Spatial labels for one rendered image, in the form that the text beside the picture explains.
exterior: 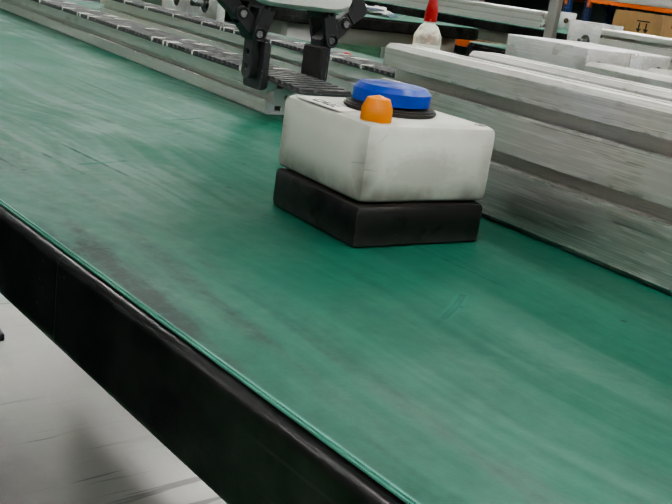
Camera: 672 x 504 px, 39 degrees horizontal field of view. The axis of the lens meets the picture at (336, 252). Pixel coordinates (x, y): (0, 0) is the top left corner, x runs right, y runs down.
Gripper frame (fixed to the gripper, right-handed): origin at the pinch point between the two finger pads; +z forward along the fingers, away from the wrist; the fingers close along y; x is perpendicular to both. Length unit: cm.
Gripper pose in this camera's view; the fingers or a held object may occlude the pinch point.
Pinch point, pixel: (285, 68)
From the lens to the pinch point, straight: 83.2
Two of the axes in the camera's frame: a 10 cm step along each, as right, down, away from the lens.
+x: 5.4, 3.1, -7.8
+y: -8.3, 0.5, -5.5
